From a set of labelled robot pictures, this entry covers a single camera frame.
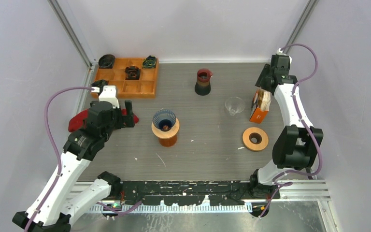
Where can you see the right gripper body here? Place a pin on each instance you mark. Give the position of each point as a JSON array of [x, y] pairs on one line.
[[262, 81]]

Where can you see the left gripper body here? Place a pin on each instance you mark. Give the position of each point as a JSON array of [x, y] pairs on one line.
[[116, 123]]

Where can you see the blue glass dripper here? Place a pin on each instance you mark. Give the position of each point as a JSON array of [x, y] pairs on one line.
[[164, 119]]

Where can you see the orange coffee filter box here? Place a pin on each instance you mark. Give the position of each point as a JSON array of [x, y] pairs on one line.
[[260, 105]]

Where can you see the orange glass carafe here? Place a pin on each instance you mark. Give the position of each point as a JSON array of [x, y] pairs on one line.
[[168, 142]]

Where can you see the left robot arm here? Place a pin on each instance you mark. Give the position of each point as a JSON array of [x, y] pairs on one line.
[[52, 211]]

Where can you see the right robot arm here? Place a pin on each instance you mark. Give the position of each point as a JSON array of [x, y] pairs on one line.
[[297, 146]]

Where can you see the clear glass dripper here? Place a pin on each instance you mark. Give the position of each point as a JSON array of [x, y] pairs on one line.
[[234, 105]]

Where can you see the red cloth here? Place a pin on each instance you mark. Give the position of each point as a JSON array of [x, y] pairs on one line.
[[77, 121]]

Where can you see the green coil bottom left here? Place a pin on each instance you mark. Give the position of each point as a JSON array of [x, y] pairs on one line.
[[98, 85]]

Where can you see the green coil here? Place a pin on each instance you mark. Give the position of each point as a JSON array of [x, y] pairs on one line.
[[149, 62], [98, 85]]

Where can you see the orange wooden compartment tray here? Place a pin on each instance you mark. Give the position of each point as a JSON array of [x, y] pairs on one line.
[[144, 88]]

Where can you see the green coil top right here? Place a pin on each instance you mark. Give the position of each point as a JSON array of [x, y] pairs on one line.
[[149, 62]]

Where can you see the red black carafe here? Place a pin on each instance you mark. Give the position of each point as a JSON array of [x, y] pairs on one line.
[[203, 85]]

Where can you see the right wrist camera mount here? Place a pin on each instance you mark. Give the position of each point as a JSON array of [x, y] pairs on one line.
[[281, 52]]

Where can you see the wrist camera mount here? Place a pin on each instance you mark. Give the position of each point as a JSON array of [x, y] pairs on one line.
[[281, 52], [109, 94]]

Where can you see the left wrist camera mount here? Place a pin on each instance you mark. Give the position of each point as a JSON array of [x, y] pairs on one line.
[[109, 94]]

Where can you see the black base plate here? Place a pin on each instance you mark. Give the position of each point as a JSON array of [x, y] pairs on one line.
[[185, 193]]

